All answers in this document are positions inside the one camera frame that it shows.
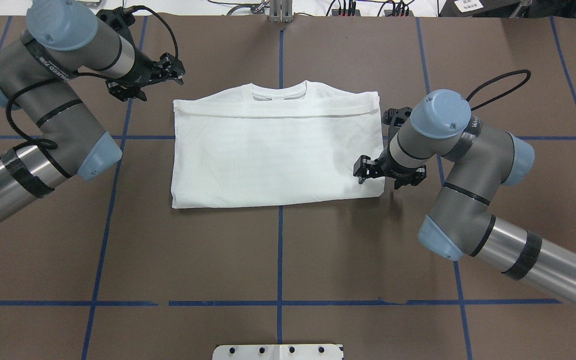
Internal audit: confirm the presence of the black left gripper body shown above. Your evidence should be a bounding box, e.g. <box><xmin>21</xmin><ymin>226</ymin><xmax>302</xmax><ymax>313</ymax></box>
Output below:
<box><xmin>105</xmin><ymin>50</ymin><xmax>159</xmax><ymax>101</ymax></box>

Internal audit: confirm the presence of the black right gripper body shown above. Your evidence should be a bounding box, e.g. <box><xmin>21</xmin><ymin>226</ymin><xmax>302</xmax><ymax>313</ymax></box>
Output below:
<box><xmin>375</xmin><ymin>148</ymin><xmax>427</xmax><ymax>190</ymax></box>

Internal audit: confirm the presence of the white long-sleeve printed shirt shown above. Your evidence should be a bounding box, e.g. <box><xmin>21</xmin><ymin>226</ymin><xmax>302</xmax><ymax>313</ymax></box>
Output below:
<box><xmin>170</xmin><ymin>80</ymin><xmax>385</xmax><ymax>210</ymax></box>

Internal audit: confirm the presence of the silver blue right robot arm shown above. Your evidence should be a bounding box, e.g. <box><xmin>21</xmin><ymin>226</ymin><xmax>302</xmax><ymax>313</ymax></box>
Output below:
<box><xmin>353</xmin><ymin>89</ymin><xmax>576</xmax><ymax>306</ymax></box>

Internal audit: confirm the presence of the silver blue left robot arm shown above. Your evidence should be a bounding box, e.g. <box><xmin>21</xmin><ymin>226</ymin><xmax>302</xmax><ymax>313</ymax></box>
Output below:
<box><xmin>0</xmin><ymin>0</ymin><xmax>186</xmax><ymax>223</ymax></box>

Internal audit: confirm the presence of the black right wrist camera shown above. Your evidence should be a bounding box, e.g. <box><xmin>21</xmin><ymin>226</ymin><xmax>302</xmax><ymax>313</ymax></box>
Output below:
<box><xmin>381</xmin><ymin>107</ymin><xmax>413</xmax><ymax>141</ymax></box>

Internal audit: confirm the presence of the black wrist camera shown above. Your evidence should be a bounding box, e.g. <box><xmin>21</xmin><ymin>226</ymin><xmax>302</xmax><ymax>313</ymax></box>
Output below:
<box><xmin>381</xmin><ymin>107</ymin><xmax>413</xmax><ymax>141</ymax></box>
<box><xmin>96</xmin><ymin>7</ymin><xmax>137</xmax><ymax>45</ymax></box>

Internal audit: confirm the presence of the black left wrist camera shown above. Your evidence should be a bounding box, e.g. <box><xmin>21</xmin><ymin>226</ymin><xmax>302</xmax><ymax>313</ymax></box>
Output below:
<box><xmin>96</xmin><ymin>7</ymin><xmax>137</xmax><ymax>45</ymax></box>

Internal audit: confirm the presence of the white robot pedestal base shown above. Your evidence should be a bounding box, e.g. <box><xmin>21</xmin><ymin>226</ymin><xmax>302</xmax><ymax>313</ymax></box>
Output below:
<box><xmin>212</xmin><ymin>343</ymin><xmax>345</xmax><ymax>360</ymax></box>

